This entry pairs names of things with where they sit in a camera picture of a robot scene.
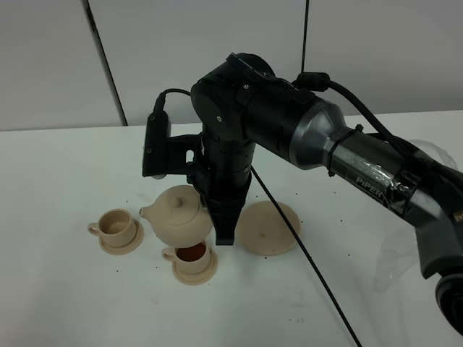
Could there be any tan teacup far left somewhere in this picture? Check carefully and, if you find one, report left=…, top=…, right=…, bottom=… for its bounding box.
left=88, top=209, right=137, bottom=248

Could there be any tan saucer far left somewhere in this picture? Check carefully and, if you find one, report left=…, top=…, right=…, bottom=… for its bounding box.
left=99, top=220, right=144, bottom=255

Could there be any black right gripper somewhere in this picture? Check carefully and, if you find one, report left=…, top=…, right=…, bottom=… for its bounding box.
left=187, top=132, right=255, bottom=246

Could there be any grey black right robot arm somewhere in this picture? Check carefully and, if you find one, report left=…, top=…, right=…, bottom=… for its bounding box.
left=190, top=53, right=462, bottom=331

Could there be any tan ceramic teapot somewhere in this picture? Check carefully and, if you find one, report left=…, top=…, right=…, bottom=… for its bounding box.
left=139, top=185, right=213, bottom=248

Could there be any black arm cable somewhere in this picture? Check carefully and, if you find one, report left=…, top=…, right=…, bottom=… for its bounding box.
left=153, top=71, right=463, bottom=347

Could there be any tan teacup near centre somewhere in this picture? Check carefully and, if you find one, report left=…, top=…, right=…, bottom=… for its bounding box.
left=162, top=242, right=212, bottom=275

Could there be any tan teapot saucer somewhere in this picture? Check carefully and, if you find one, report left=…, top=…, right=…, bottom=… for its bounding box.
left=236, top=201, right=297, bottom=256

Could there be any tan saucer near centre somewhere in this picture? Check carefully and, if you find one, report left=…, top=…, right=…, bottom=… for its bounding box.
left=172, top=249, right=218, bottom=286

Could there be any tan teacup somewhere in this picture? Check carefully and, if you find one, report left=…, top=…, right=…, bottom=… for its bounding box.
left=162, top=242, right=212, bottom=275
left=88, top=209, right=137, bottom=248

